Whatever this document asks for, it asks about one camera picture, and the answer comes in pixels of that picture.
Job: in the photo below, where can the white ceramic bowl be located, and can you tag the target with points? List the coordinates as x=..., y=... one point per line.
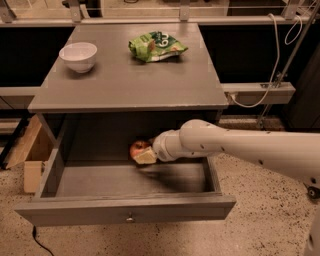
x=79, y=57

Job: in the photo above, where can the wooden plank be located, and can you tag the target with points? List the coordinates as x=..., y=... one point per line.
x=33, y=145

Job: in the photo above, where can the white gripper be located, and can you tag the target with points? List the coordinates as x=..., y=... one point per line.
x=161, y=146

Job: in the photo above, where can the green chip bag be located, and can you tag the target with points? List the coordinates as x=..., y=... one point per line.
x=155, y=46

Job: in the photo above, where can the grey cabinet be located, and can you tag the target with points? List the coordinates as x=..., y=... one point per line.
x=122, y=98

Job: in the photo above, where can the grey open top drawer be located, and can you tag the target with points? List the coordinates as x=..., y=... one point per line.
x=85, y=185

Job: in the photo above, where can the metal drawer knob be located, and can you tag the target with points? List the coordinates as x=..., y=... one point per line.
x=130, y=218

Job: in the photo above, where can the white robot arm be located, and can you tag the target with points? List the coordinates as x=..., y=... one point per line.
x=293, y=154

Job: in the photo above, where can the black caster wheel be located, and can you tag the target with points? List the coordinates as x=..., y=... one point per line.
x=312, y=192

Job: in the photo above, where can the red apple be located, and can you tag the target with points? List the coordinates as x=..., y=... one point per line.
x=137, y=147

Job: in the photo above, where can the grey metal rail frame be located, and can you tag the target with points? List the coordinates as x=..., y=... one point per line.
x=73, y=13

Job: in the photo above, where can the wooden block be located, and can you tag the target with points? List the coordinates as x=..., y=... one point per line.
x=32, y=175

